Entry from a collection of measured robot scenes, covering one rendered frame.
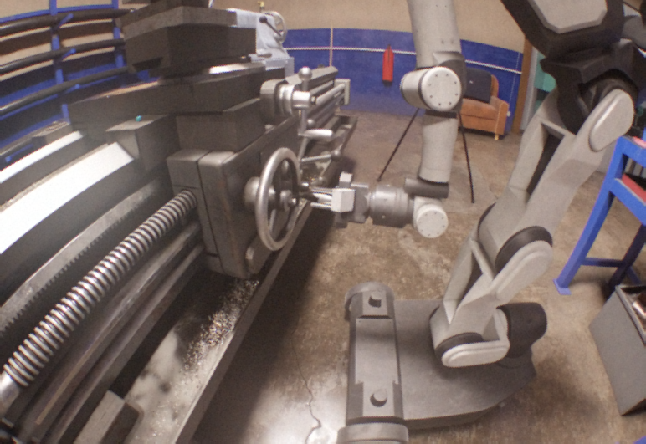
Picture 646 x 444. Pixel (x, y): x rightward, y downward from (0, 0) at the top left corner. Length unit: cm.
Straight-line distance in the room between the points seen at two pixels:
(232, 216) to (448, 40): 51
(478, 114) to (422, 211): 356
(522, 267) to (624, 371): 103
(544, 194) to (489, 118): 358
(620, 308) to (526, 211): 104
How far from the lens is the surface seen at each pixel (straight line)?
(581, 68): 55
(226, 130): 52
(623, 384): 153
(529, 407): 124
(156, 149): 55
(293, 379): 107
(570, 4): 52
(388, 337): 94
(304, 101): 58
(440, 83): 51
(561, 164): 55
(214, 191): 52
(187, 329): 74
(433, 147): 56
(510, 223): 61
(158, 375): 70
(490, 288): 63
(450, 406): 91
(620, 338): 153
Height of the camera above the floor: 97
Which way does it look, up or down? 30 degrees down
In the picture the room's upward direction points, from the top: straight up
